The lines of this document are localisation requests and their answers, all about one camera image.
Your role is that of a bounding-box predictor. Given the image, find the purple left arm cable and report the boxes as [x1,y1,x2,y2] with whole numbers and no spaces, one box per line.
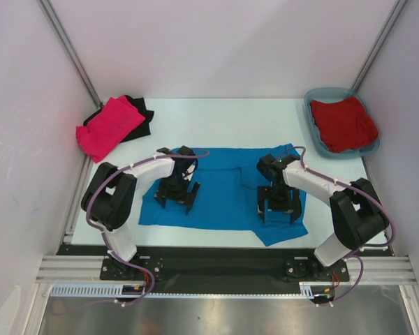
[50,149,210,315]

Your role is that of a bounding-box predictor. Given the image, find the red t shirt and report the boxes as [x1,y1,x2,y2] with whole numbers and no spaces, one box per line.
[310,96,378,154]

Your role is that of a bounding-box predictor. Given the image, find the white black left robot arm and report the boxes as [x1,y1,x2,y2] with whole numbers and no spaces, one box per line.
[80,146,208,279]

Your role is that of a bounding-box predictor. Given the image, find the grey slotted cable duct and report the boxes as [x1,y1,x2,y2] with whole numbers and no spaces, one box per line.
[50,283,332,299]

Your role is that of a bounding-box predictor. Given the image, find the teal plastic basket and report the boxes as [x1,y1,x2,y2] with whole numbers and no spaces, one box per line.
[304,87,380,160]

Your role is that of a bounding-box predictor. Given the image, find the left aluminium corner post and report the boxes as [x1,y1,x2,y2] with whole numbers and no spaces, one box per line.
[36,0,102,107]

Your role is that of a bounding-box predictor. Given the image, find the black folded t shirt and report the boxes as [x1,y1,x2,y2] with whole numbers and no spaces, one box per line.
[82,95,154,144]

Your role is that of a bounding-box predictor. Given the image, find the blue t shirt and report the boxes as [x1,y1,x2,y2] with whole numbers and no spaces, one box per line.
[139,144,308,246]

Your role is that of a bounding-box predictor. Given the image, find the aluminium front frame rail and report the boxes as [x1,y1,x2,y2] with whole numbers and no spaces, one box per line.
[36,255,418,285]

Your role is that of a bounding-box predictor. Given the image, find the aluminium corner post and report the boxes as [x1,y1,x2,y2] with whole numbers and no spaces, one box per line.
[350,0,411,92]
[36,0,102,107]

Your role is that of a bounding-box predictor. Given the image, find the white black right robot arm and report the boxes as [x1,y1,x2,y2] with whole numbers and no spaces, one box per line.
[256,154,390,280]

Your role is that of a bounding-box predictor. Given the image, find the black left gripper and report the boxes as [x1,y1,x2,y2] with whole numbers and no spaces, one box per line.
[155,174,199,211]

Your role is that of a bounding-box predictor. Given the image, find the right aluminium corner post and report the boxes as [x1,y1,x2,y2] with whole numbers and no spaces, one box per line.
[350,0,411,92]

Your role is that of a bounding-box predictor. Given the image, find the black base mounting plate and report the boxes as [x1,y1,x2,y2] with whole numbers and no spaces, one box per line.
[55,245,395,295]

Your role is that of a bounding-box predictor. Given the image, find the pink folded t shirt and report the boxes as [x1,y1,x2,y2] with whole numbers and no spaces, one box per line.
[75,96,146,163]

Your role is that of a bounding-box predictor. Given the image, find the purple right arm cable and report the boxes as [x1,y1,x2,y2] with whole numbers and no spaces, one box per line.
[275,145,398,308]

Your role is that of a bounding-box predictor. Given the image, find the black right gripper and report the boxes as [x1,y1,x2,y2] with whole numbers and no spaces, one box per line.
[258,184,302,223]

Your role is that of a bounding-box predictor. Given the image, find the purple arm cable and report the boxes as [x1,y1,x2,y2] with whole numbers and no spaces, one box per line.
[50,149,210,315]
[275,145,398,308]

